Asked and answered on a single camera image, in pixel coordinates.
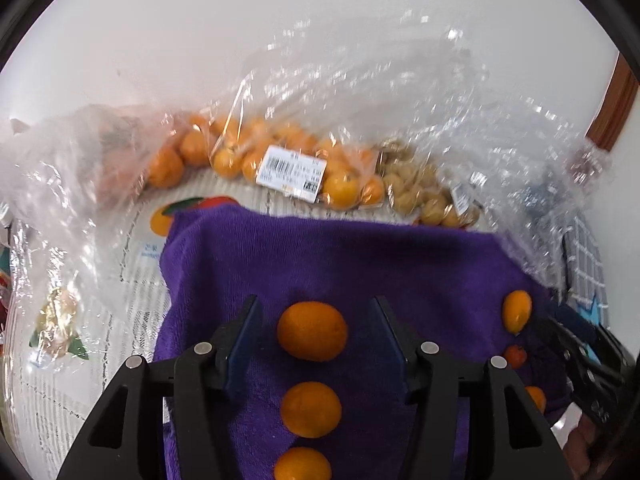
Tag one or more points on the small red fruit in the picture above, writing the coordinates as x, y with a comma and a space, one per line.
515, 356

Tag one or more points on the brown wooden door frame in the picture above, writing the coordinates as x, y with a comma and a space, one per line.
617, 105

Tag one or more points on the purple towel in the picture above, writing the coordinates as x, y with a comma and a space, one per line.
350, 260

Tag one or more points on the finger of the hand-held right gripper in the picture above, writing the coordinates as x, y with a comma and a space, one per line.
565, 345
580, 322

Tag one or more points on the oval orange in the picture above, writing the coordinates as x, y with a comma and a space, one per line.
517, 311

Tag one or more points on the person's right hand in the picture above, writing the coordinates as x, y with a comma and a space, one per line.
580, 450

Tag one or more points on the checked cloth with blue star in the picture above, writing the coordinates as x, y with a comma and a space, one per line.
585, 255

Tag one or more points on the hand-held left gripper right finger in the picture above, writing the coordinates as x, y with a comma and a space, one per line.
392, 345

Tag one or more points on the crumpled clear plastic bag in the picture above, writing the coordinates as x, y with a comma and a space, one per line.
60, 185

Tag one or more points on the clear bag of oranges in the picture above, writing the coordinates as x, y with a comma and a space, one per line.
295, 160

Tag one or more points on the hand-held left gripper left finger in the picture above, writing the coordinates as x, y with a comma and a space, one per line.
242, 345

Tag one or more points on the large clear plastic bag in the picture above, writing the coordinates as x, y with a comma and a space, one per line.
410, 85

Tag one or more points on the clear bag of brown fruits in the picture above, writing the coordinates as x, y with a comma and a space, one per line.
425, 185

